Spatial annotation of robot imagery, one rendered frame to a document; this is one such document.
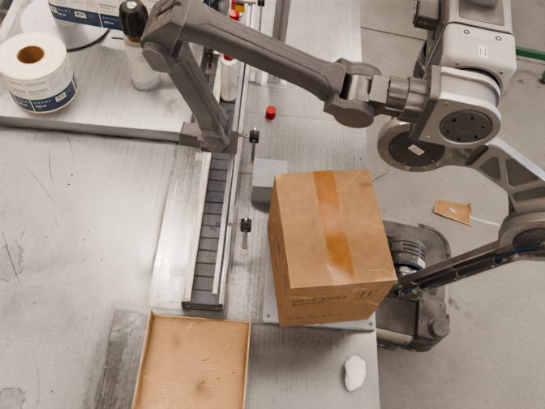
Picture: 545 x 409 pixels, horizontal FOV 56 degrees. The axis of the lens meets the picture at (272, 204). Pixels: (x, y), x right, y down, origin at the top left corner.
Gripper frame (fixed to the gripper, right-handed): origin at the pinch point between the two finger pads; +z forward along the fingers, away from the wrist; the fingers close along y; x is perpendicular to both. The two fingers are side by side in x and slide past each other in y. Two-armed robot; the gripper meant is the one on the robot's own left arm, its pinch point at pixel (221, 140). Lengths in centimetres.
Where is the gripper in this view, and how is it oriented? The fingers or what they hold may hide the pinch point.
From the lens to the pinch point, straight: 154.2
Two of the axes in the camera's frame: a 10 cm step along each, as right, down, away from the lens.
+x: -1.0, 9.8, 1.5
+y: -9.9, -1.0, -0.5
